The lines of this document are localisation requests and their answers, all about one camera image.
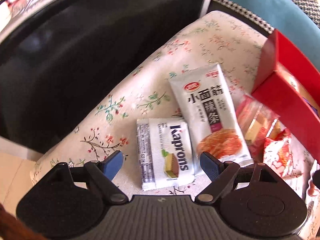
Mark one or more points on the clear red pastry packet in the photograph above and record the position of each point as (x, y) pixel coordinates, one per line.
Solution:
(256, 122)

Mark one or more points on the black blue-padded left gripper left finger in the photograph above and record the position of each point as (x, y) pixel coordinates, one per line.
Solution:
(100, 175)

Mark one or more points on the red cardboard box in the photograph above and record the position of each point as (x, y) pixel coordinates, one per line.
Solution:
(288, 83)

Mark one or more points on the teal houndstooth-trimmed sofa cover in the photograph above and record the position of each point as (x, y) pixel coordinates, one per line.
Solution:
(283, 15)

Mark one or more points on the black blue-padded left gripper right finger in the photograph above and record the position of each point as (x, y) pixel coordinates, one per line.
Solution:
(222, 176)

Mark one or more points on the white Kaprons wafer packet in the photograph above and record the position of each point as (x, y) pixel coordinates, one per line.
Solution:
(165, 153)

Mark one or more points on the white sausage snack packet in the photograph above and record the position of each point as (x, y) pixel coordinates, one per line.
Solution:
(312, 192)

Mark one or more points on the black glossy side table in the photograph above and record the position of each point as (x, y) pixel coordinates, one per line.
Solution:
(60, 63)

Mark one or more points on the white spicy gluten snack packet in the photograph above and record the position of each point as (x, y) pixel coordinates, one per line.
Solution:
(207, 106)

